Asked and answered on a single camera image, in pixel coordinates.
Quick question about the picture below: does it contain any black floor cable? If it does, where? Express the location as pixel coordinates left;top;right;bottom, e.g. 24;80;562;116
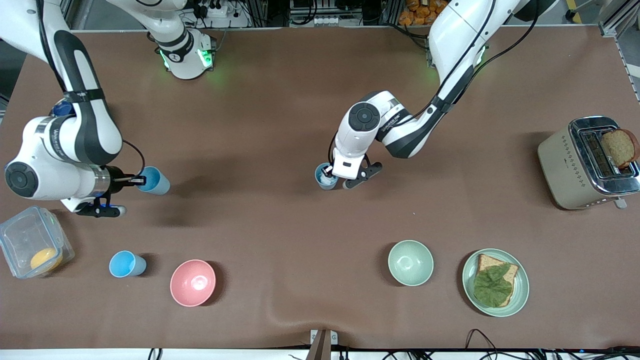
465;328;502;360

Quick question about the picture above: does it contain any pale green plate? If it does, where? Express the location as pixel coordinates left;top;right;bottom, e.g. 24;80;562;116
461;248;530;318

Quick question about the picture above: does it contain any bag of orange snacks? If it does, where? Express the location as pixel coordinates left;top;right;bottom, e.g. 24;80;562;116
398;0;443;27

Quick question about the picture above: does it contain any orange round food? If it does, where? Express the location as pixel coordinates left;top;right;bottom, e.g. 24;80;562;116
30;247;64;274

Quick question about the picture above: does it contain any blue plastic cup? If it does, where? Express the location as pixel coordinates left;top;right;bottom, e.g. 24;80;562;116
315;162;342;191
109;250;148;278
137;166;171;196

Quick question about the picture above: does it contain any aluminium frame profile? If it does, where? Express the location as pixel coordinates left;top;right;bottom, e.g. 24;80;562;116
597;0;640;40

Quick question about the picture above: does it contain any dark toast slice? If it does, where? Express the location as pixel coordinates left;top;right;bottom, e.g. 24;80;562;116
601;128;640;169

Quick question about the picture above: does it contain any clear plastic container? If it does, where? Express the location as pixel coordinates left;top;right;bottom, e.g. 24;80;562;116
0;205;76;279

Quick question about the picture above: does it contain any brown bread slice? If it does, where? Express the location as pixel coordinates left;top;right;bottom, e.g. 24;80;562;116
475;254;520;307

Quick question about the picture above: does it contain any beige chrome toaster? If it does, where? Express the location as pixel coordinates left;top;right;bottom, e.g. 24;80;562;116
537;116;640;211

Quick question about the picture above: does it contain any pale green bowl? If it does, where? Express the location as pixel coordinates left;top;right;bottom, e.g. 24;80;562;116
388;240;435;287

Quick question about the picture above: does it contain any green lettuce leaf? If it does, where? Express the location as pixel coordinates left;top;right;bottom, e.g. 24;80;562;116
473;263;514;308

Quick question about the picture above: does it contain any pink bowl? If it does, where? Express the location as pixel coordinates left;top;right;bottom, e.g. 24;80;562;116
170;259;217;307

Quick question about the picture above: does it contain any brown table cloth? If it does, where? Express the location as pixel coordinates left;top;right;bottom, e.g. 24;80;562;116
0;25;640;351

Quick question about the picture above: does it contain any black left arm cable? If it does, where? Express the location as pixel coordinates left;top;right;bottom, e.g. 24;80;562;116
422;0;542;117

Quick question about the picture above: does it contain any metal table clamp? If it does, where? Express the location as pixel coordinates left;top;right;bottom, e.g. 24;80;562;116
309;328;339;360

